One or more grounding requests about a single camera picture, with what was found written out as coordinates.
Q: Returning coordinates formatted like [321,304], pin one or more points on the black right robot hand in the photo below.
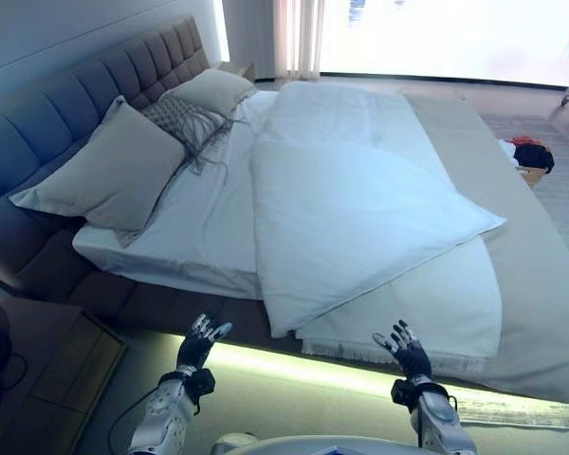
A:
[412,360]

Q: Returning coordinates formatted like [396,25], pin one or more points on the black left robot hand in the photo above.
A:
[196,348]

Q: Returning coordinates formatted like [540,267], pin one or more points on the white duvet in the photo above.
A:
[351,213]

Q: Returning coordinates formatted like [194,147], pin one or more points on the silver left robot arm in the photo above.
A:
[163,412]

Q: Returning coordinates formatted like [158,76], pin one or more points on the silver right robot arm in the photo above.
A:
[438,417]

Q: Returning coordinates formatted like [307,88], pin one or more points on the grey robot torso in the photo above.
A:
[313,448]

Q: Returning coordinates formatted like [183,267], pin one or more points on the beige bedspread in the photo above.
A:
[526,284]

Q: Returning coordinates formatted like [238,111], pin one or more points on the wooden nightstand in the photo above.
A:
[52,346]
[239,68]

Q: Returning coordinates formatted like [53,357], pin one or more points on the beige pillow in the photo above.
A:
[109,175]
[213,90]

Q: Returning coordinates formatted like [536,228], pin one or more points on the grey knitted fringed cushion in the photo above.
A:
[170,116]

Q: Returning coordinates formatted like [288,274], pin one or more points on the black and red clothes pile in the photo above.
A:
[533,154]

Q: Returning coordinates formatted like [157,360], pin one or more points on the sheer white curtain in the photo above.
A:
[296,38]

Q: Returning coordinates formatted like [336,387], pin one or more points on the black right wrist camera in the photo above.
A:
[403,392]

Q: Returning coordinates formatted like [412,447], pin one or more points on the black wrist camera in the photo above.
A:
[203,381]
[403,392]

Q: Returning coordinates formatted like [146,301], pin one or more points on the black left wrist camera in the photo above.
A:
[203,381]

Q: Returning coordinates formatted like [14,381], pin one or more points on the brown upholstered bed frame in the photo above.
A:
[42,256]

